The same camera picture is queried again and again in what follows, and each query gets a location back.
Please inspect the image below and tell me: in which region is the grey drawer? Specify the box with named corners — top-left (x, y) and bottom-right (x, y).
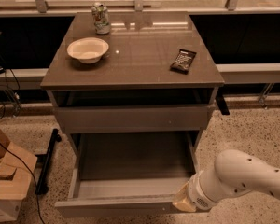
top-left (55, 132), bottom-right (198, 217)
top-left (55, 105), bottom-right (214, 134)

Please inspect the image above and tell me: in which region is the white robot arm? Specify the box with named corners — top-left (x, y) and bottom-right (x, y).
top-left (173, 149), bottom-right (280, 212)

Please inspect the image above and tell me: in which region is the grey top drawer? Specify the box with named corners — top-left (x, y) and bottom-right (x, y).
top-left (55, 105), bottom-right (214, 134)

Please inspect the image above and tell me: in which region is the grey drawer cabinet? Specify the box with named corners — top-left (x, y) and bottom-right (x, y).
top-left (41, 12), bottom-right (224, 151)

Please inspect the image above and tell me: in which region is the black floor stand bar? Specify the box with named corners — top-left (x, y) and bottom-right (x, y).
top-left (35, 129), bottom-right (62, 195)

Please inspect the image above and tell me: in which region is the dark snack bar packet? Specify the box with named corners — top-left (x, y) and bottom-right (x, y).
top-left (170, 49), bottom-right (196, 75)

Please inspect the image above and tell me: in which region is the cardboard box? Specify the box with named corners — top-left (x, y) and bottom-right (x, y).
top-left (0, 129), bottom-right (37, 222)

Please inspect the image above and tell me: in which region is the white bowl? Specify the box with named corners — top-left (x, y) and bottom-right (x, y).
top-left (67, 37), bottom-right (109, 64)

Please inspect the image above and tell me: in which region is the green soda can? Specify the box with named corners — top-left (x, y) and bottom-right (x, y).
top-left (91, 2), bottom-right (110, 35)

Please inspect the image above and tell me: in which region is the black cable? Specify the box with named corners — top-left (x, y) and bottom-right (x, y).
top-left (0, 131), bottom-right (47, 224)

